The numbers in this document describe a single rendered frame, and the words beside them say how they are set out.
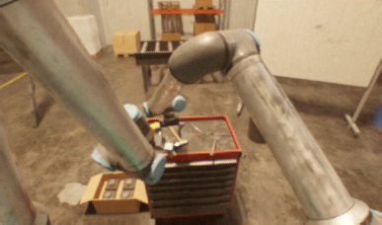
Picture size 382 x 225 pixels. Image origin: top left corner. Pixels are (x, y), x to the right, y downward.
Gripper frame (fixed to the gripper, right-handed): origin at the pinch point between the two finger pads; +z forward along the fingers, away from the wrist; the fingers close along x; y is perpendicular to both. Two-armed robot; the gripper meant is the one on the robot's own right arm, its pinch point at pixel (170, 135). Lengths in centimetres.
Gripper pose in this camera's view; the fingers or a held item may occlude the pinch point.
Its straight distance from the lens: 132.5
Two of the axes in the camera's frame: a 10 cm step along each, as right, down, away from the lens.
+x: 9.6, -1.1, 2.5
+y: 2.8, 3.6, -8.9
